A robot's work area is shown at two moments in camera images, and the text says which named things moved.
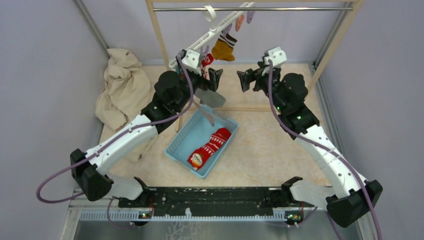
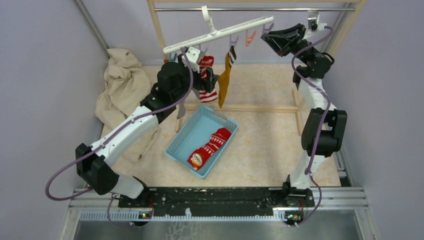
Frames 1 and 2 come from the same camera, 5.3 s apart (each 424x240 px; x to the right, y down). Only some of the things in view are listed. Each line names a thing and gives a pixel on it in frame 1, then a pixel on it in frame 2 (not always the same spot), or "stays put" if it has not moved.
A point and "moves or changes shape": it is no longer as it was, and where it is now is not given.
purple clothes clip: x=225 y=31 → x=233 y=42
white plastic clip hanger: x=210 y=13 moves or changes shape
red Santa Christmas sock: x=197 y=157 stays put
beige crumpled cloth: x=126 y=90 stays put
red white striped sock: x=208 y=60 stays put
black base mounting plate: x=207 y=202 stays put
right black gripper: x=247 y=77 → x=284 y=42
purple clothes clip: x=250 y=14 → x=265 y=31
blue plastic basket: x=194 y=132 stays put
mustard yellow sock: x=223 y=49 → x=223 y=80
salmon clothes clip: x=239 y=22 → x=249 y=39
